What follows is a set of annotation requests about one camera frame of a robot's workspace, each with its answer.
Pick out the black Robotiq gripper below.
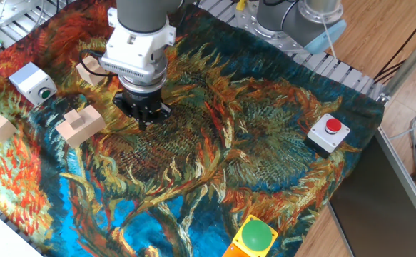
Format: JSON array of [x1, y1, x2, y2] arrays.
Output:
[[113, 87, 172, 130]]

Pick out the grey box small green button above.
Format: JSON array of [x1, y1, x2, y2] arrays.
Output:
[[8, 61, 58, 107]]

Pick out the yellow box big green button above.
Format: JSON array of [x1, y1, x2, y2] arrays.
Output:
[[231, 214, 279, 257]]

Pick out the grey box red button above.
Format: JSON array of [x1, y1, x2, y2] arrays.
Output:
[[303, 113, 351, 160]]

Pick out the large notched wooden block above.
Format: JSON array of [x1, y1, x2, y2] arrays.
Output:
[[55, 104, 107, 149]]

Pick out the sunflower painting cloth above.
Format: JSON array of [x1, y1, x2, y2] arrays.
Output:
[[0, 0, 386, 257]]

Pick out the small wooden block with peg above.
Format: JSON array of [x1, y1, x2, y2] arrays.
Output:
[[76, 55, 108, 86]]

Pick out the silver mounting plate with screws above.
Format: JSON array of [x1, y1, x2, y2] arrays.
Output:
[[0, 0, 43, 28]]

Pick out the white paper sheet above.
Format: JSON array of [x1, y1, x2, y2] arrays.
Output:
[[0, 201, 43, 257]]

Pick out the white zip tie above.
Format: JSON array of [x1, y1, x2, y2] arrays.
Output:
[[320, 14, 340, 67]]

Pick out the dark grey panel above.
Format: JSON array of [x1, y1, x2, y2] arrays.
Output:
[[328, 133, 416, 257]]

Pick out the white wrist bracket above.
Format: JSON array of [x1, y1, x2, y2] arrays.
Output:
[[99, 6, 177, 85]]

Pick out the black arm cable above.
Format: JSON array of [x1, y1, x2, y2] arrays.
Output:
[[78, 49, 119, 78]]

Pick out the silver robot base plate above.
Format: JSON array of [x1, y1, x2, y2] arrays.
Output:
[[234, 0, 325, 54]]

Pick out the black floor cables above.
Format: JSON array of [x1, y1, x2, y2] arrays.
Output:
[[373, 6, 416, 83]]

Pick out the aluminium frame rail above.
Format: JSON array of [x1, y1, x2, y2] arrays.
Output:
[[374, 126, 416, 246]]

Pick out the aluminium frame post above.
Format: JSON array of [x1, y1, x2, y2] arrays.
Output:
[[377, 24, 416, 106]]

